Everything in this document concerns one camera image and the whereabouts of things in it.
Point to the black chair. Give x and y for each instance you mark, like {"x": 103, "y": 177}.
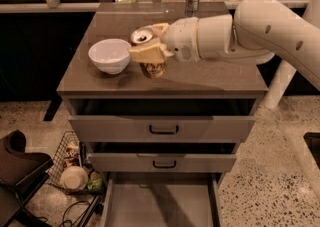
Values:
{"x": 21, "y": 176}

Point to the middle grey drawer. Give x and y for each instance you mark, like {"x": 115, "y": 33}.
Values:
{"x": 163, "y": 157}

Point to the green packet in basket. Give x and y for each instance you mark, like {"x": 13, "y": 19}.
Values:
{"x": 94, "y": 182}

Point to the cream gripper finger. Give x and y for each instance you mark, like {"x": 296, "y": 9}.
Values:
{"x": 148, "y": 53}
{"x": 158, "y": 30}

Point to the white ceramic bowl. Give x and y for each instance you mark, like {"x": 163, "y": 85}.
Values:
{"x": 110, "y": 56}

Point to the black wire basket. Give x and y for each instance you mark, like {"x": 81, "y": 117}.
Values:
{"x": 57, "y": 169}

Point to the brown snack bag in basket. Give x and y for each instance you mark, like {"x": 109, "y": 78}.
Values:
{"x": 71, "y": 155}

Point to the white cup in basket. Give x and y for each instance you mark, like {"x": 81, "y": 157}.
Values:
{"x": 74, "y": 178}

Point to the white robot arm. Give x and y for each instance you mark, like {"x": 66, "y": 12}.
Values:
{"x": 257, "y": 31}

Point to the grey drawer cabinet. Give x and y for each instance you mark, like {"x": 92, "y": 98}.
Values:
{"x": 203, "y": 88}

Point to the top grey drawer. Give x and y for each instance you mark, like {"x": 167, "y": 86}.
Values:
{"x": 161, "y": 129}

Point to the grey railing ledge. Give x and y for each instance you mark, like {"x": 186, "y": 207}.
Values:
{"x": 92, "y": 7}

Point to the bottom grey drawer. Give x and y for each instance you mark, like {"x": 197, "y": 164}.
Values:
{"x": 161, "y": 200}

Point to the silver tall can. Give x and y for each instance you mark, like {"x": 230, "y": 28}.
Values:
{"x": 191, "y": 7}

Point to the orange soda can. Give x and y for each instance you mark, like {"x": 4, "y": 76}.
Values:
{"x": 152, "y": 69}

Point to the grey drawer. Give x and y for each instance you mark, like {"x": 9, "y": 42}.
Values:
{"x": 163, "y": 157}
{"x": 161, "y": 129}
{"x": 161, "y": 200}

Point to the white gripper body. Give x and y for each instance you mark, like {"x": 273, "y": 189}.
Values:
{"x": 182, "y": 37}

